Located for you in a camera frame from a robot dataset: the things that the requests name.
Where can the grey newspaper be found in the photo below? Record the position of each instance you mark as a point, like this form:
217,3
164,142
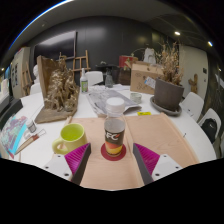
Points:
100,98

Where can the small grey-lidded jar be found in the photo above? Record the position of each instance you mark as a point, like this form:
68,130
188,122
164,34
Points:
31,126

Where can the ceiling lights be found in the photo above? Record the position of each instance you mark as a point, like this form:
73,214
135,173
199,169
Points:
177,33

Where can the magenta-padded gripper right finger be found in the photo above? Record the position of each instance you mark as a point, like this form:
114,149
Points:
148,160

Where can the flat round red coaster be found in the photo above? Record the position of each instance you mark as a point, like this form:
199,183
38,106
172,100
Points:
108,156

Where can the wooden easel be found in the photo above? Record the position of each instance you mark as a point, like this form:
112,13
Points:
26,78
81,61

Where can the red box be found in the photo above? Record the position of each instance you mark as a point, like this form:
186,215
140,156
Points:
126,60

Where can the wooden ruler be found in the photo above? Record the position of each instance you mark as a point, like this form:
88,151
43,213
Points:
30,141

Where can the large white ceiling light panel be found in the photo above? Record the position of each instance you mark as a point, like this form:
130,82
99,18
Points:
36,16

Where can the black wall screen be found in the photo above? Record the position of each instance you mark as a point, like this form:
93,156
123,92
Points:
55,46

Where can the wooden wall figure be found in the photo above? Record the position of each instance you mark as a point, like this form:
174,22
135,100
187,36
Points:
193,83

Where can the clear drink bottle white cap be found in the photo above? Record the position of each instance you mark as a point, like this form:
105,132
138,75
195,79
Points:
114,133

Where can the grey translucent bottle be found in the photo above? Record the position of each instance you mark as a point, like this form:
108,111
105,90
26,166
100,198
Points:
109,80

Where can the small white cup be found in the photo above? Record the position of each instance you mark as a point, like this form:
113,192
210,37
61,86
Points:
136,97

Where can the small yellow tag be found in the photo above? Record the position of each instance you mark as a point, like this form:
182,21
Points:
144,113

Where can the colourful painted sheet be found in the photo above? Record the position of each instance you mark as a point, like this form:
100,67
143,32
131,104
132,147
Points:
13,135

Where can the white plaster bust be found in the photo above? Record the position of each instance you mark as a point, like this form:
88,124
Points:
35,71

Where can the brown cardboard box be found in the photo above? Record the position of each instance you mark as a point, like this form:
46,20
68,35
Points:
141,78

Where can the black flat box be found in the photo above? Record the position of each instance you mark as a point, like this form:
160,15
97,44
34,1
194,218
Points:
8,111

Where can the brown root wood sculpture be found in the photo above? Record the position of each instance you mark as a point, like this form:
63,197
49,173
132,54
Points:
60,90

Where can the white spray bottle green label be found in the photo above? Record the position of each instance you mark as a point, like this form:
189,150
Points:
84,83

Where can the lime green mug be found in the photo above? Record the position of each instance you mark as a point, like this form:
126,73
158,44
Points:
71,136

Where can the dried plant in grey pot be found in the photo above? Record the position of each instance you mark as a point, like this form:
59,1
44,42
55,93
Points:
168,95

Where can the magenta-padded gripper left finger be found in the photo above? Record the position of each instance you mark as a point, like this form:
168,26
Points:
76,160

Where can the black side table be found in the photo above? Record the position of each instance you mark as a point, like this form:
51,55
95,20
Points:
101,68

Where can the black backpack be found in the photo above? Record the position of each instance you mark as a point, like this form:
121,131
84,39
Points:
209,130

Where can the beige wooden drawing board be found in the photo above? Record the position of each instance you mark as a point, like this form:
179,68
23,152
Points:
156,133
106,175

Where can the white plaster figure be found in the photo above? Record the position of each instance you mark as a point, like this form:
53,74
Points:
149,56

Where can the white chair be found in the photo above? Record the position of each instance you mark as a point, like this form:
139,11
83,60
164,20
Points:
215,115
193,105
94,77
35,89

